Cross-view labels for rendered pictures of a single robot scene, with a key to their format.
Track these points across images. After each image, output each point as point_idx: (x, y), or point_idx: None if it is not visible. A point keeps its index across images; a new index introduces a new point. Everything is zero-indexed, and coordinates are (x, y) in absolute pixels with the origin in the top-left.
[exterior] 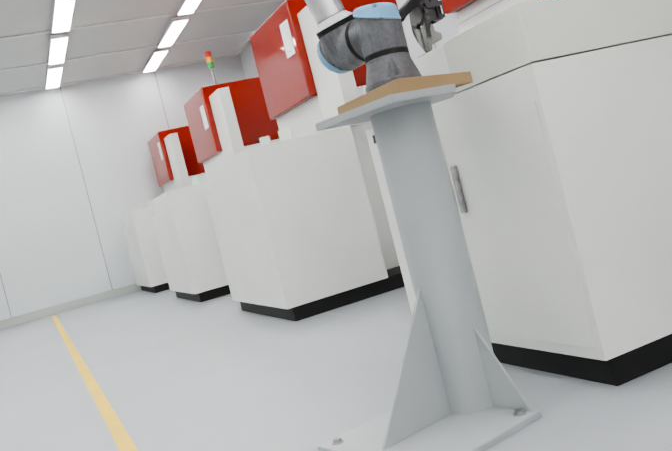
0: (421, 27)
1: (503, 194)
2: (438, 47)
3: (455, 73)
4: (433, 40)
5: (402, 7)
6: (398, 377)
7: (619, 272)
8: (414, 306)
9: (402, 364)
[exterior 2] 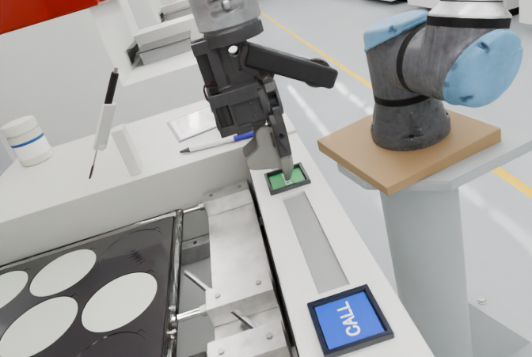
0: (267, 125)
1: None
2: (299, 138)
3: (337, 131)
4: None
5: (300, 57)
6: (503, 324)
7: None
8: (471, 304)
9: (496, 320)
